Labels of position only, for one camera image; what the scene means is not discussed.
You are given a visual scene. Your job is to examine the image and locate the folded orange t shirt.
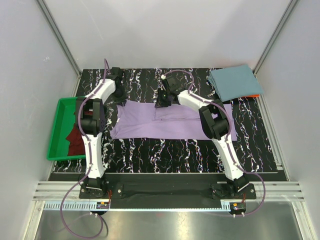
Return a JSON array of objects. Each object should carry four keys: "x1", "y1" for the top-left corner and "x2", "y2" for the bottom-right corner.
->
[{"x1": 244, "y1": 94, "x2": 260, "y2": 98}]

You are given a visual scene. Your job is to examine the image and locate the dark red t shirt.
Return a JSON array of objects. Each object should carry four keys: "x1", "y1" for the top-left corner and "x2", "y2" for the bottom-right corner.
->
[{"x1": 65, "y1": 123, "x2": 85, "y2": 156}]

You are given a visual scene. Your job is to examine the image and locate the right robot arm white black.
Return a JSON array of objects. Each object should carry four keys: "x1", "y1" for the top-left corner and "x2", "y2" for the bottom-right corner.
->
[{"x1": 155, "y1": 75, "x2": 249, "y2": 199}]

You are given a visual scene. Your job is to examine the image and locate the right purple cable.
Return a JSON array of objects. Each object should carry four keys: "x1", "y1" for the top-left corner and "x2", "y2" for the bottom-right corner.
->
[{"x1": 162, "y1": 69, "x2": 266, "y2": 217}]

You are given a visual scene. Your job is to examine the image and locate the left aluminium frame post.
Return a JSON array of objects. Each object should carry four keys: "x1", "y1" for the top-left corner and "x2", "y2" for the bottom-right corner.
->
[{"x1": 35, "y1": 0, "x2": 82, "y2": 77}]

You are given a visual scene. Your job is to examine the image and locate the right aluminium frame post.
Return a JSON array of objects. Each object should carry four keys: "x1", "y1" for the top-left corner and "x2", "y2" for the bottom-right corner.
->
[{"x1": 253, "y1": 0, "x2": 300, "y2": 76}]

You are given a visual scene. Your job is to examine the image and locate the purple cable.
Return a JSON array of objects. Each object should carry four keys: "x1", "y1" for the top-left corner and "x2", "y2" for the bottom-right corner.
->
[
  {"x1": 59, "y1": 58, "x2": 110, "y2": 238},
  {"x1": 162, "y1": 69, "x2": 266, "y2": 217}
]

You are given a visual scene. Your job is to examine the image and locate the purple t shirt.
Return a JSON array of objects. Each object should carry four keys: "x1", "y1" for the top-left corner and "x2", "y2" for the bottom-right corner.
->
[{"x1": 109, "y1": 99, "x2": 238, "y2": 141}]

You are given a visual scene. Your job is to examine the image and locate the aluminium frame post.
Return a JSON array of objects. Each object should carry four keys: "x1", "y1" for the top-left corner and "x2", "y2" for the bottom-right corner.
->
[
  {"x1": 35, "y1": 0, "x2": 82, "y2": 77},
  {"x1": 253, "y1": 0, "x2": 300, "y2": 76}
]

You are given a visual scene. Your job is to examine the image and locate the white slotted cable duct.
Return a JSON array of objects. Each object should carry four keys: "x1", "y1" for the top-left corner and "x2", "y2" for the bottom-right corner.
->
[{"x1": 44, "y1": 200, "x2": 231, "y2": 212}]

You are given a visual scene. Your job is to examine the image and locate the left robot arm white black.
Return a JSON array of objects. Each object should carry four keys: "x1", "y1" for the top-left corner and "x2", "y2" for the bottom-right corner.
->
[{"x1": 75, "y1": 67, "x2": 127, "y2": 198}]

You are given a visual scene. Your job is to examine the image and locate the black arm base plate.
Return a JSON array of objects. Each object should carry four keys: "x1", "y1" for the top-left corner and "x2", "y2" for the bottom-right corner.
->
[{"x1": 79, "y1": 173, "x2": 257, "y2": 206}]

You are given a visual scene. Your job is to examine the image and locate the folded blue-grey t shirt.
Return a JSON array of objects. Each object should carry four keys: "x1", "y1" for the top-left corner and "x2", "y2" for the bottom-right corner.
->
[{"x1": 208, "y1": 64, "x2": 264, "y2": 102}]

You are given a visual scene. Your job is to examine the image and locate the green plastic bin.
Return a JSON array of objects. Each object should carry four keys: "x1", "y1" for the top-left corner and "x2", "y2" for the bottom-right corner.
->
[{"x1": 47, "y1": 97, "x2": 86, "y2": 162}]

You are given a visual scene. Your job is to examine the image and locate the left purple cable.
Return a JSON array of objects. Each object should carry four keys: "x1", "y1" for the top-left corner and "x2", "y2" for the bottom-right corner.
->
[{"x1": 59, "y1": 58, "x2": 110, "y2": 238}]

